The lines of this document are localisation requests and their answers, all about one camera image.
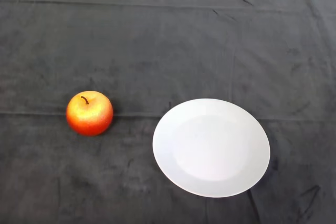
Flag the red yellow apple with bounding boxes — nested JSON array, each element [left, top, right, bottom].
[[66, 90, 114, 137]]

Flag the white round plate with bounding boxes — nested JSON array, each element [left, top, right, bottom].
[[152, 98, 271, 198]]

